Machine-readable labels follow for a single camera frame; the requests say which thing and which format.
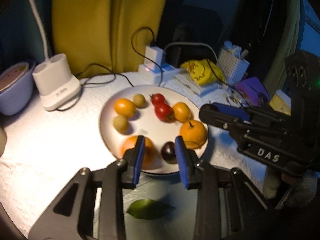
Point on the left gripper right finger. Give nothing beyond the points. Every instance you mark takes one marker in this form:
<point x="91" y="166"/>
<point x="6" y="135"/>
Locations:
<point x="229" y="205"/>

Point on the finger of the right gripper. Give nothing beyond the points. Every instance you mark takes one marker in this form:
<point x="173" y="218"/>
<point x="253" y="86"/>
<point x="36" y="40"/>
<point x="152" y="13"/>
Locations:
<point x="232" y="111"/>
<point x="220" y="119"/>

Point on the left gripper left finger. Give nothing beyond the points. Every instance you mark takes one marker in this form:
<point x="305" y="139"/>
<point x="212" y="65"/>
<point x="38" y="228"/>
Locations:
<point x="92" y="198"/>

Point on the orange mandarin with stem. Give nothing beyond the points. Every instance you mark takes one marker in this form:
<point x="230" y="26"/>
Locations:
<point x="194" y="134"/>

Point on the round orange kumquat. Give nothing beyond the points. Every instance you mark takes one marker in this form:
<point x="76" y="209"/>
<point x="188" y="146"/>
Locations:
<point x="182" y="112"/>

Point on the large red tomato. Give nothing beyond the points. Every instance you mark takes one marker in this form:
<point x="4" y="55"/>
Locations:
<point x="164" y="112"/>

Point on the small red cherry tomato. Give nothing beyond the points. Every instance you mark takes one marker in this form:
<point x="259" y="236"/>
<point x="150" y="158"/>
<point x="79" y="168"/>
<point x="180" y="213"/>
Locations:
<point x="157" y="98"/>

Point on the dark purple cherry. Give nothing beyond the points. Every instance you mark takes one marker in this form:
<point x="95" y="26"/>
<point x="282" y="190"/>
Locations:
<point x="168" y="152"/>

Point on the green-brown longan front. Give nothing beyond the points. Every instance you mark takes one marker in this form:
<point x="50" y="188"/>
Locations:
<point x="139" y="100"/>

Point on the orange mandarin without stem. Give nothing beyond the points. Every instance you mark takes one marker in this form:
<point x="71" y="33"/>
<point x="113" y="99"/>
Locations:
<point x="149" y="153"/>

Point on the oval orange kumquat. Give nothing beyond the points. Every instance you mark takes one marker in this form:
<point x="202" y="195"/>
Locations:
<point x="125" y="107"/>

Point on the brown longan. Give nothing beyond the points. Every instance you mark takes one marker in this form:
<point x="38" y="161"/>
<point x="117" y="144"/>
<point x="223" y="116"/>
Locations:
<point x="121" y="123"/>

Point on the purple cloth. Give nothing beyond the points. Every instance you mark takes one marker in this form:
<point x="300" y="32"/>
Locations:
<point x="254" y="91"/>

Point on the yellow sponge block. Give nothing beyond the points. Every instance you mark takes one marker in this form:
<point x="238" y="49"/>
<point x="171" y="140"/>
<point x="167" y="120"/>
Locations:
<point x="281" y="102"/>

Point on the yellow duck bag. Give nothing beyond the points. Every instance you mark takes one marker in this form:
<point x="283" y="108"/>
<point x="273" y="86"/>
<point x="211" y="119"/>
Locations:
<point x="203" y="72"/>

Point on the white perforated basket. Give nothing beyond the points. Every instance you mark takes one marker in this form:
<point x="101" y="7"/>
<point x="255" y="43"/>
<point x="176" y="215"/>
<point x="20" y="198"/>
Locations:
<point x="232" y="67"/>

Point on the white ceramic plate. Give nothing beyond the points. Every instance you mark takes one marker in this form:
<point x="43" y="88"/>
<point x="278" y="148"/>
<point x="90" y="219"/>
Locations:
<point x="146" y="123"/>

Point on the round grey placemat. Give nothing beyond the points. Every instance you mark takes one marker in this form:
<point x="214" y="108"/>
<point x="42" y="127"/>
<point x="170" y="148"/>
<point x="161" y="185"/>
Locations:
<point x="179" y="224"/>

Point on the green leaf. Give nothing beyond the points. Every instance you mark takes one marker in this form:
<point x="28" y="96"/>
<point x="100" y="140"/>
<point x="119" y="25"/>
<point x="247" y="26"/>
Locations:
<point x="149" y="209"/>

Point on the white power strip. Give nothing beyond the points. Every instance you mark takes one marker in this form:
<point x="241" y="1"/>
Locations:
<point x="156" y="76"/>

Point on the white charger plug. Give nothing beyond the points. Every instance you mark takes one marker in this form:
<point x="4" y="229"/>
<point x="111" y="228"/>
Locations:
<point x="153" y="58"/>

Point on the white desk lamp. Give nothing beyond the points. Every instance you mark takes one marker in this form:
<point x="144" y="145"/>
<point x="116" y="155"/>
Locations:
<point x="56" y="84"/>

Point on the yellow curtain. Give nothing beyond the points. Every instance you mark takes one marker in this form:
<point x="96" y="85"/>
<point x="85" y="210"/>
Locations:
<point x="100" y="34"/>

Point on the lavender bowl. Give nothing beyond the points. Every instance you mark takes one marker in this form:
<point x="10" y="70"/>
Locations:
<point x="17" y="86"/>

